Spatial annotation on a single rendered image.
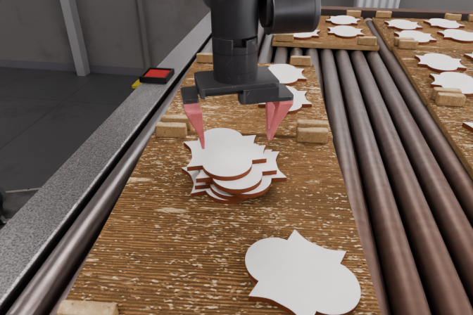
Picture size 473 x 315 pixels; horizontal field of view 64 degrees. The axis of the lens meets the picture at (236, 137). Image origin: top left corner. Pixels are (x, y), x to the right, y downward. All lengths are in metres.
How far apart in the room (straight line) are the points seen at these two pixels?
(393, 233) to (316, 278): 0.16
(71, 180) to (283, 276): 0.41
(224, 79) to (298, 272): 0.25
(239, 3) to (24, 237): 0.43
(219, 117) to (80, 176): 0.30
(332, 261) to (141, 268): 0.23
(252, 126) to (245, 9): 0.36
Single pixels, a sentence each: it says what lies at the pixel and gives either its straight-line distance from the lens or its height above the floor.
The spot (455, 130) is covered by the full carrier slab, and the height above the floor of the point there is 0.94.
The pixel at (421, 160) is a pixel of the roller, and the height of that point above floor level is 0.92.
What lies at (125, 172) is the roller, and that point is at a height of 0.92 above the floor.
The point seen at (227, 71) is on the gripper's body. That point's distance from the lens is 0.46.
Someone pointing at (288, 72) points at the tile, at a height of 0.95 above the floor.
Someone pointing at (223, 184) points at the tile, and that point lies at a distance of 0.53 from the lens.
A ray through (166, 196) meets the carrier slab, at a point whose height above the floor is 0.94.
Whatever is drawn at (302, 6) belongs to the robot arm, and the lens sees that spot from 0.46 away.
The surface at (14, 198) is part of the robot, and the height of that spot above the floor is 0.24.
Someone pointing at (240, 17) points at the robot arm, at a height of 1.21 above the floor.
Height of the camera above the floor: 1.31
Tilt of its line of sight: 31 degrees down
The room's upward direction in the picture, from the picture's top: straight up
